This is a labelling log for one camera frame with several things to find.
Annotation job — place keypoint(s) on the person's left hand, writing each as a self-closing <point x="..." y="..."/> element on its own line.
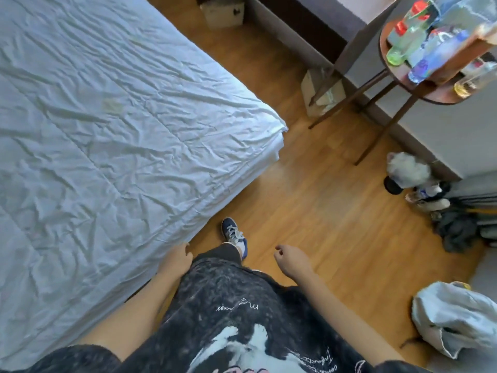
<point x="174" y="262"/>

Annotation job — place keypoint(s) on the person's right hand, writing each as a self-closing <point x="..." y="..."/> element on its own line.
<point x="294" y="264"/>

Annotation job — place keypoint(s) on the person's left fingers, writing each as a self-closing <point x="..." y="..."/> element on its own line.
<point x="187" y="249"/>

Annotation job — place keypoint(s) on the person's right fingers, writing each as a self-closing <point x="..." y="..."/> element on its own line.
<point x="279" y="254"/>

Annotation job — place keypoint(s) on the person's left forearm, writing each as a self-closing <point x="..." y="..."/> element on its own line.
<point x="132" y="314"/>

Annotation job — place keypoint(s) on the person's right forearm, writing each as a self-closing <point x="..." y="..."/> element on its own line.
<point x="341" y="318"/>

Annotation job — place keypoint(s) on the dark trouser leg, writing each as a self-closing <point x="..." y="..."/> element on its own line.
<point x="219" y="253"/>

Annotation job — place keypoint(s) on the blue sneaker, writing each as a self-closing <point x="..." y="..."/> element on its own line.
<point x="233" y="233"/>

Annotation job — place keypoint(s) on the black printed shirt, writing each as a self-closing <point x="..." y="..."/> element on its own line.
<point x="233" y="326"/>

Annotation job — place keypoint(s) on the black round object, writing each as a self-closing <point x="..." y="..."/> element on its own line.
<point x="393" y="186"/>

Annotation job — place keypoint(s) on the bed with white duvet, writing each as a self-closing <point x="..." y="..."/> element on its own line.
<point x="108" y="124"/>

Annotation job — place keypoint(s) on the white shoe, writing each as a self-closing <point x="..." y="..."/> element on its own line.
<point x="429" y="200"/>

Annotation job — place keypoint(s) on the open cardboard box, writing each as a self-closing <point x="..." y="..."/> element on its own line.
<point x="324" y="93"/>

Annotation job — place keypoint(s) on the dark grey crumpled cloth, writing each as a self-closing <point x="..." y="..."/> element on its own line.
<point x="456" y="231"/>

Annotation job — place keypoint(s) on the white crumpled bag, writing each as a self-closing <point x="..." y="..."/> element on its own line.
<point x="454" y="318"/>

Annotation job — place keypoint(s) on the round wooden side table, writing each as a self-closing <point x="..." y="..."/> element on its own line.
<point x="392" y="93"/>

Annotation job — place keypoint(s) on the small cardboard box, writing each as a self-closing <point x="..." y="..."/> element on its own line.
<point x="223" y="13"/>

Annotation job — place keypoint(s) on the green bottle with red cap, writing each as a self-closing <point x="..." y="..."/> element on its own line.
<point x="421" y="15"/>
<point x="403" y="44"/>

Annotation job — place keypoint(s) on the blue plastic bottle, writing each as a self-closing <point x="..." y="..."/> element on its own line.
<point x="437" y="58"/>

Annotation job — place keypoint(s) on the bottle with yellow liquid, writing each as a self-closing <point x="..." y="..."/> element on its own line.
<point x="475" y="81"/>

